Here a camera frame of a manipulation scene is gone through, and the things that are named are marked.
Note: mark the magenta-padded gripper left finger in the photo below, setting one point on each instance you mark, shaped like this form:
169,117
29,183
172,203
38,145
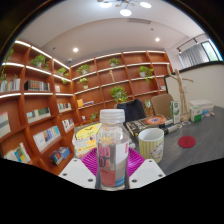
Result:
78,173

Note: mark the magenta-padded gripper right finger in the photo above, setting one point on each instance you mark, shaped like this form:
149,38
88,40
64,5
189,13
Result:
146,173

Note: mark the clear plastic drink bottle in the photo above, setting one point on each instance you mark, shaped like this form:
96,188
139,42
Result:
112,156

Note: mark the yellow striped ceramic mug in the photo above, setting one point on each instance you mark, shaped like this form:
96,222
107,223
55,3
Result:
150,145

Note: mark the flat round red coaster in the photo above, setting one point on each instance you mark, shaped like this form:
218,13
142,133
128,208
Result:
187,141

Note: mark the dark book stack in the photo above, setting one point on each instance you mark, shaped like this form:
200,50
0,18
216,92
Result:
150,121

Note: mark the dark blue office chair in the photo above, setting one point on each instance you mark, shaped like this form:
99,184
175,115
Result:
131,110

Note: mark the green and white carton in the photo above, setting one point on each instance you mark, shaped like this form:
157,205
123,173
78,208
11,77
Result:
175,112

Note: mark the tan chair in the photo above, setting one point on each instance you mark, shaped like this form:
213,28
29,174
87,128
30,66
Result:
162,105

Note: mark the green and white box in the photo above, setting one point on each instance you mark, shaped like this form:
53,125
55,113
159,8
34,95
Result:
196,114

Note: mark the wooden artist mannequin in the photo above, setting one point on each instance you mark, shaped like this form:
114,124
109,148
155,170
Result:
182,96

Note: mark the white flat box stack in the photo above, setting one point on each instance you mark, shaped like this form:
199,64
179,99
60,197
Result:
203,105

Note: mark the wooden shelf unit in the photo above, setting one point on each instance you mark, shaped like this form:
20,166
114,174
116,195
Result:
96,83

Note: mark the round recessed ceiling light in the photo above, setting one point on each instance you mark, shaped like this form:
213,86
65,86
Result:
75,49
157,39

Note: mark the grey window curtain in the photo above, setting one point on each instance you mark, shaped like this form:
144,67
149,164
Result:
193,56

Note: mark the ceiling air vent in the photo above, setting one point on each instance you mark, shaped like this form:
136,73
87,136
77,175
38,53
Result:
139,20

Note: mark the branched ceiling light fixture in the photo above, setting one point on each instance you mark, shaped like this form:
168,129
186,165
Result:
125,12

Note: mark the black ceiling track rail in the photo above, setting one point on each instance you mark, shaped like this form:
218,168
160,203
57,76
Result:
191,41

